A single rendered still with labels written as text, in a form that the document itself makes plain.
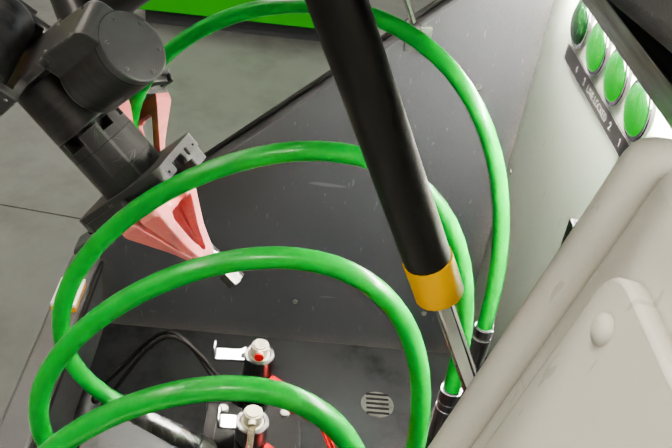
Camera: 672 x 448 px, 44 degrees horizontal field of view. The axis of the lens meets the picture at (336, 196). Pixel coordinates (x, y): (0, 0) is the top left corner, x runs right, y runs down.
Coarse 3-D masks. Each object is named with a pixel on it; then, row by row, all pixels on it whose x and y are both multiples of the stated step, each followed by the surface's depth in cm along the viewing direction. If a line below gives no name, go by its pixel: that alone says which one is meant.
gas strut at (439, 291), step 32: (320, 0) 24; (352, 0) 24; (320, 32) 25; (352, 32) 24; (352, 64) 25; (384, 64) 25; (352, 96) 26; (384, 96) 26; (384, 128) 26; (384, 160) 27; (416, 160) 28; (384, 192) 28; (416, 192) 28; (416, 224) 29; (416, 256) 29; (448, 256) 30; (416, 288) 31; (448, 288) 30; (448, 320) 32
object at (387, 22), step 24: (264, 0) 68; (288, 0) 67; (216, 24) 70; (384, 24) 64; (408, 24) 64; (168, 48) 73; (432, 48) 64; (456, 72) 64; (144, 96) 78; (480, 120) 65; (504, 168) 67; (504, 192) 67; (504, 216) 68; (504, 240) 69; (504, 264) 71; (480, 312) 74; (480, 336) 75
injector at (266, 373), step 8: (248, 352) 77; (272, 352) 77; (248, 360) 76; (272, 360) 77; (248, 368) 77; (256, 368) 76; (264, 368) 76; (272, 368) 78; (256, 376) 77; (264, 376) 77; (264, 408) 80
